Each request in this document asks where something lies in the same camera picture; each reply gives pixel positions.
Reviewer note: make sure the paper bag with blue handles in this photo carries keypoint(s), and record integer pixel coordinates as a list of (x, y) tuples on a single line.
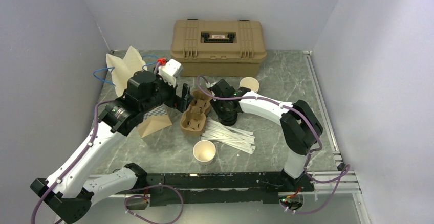
[(127, 70)]

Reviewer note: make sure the pile of wrapped straws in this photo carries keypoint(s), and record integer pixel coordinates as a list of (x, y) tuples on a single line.
[(237, 138)]

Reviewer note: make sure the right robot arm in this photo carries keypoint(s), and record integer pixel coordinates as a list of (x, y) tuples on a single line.
[(300, 126)]

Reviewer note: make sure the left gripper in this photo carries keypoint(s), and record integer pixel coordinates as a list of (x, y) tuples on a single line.
[(175, 101)]

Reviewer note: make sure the black cup lid stack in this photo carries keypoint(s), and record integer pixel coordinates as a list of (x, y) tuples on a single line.
[(228, 119)]

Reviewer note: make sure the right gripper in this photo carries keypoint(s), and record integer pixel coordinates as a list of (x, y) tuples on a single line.
[(214, 103)]

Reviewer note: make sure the brown pulp cup carrier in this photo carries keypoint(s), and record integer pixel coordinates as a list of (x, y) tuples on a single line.
[(193, 120)]

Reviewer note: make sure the white paper cup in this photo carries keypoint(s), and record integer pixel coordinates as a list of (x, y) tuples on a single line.
[(204, 152)]

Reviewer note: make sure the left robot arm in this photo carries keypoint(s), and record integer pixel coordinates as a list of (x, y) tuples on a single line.
[(69, 191)]

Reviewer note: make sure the aluminium side rail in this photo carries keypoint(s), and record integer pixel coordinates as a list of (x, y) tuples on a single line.
[(345, 187)]

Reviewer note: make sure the green paper cup stack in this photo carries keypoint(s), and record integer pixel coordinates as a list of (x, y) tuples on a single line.
[(250, 83)]

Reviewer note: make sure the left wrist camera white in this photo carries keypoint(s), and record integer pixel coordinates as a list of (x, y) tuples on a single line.
[(170, 72)]

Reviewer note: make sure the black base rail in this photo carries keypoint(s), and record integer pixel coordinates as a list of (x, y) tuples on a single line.
[(230, 187)]

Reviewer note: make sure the tan plastic toolbox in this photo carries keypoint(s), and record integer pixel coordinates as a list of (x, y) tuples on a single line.
[(218, 48)]

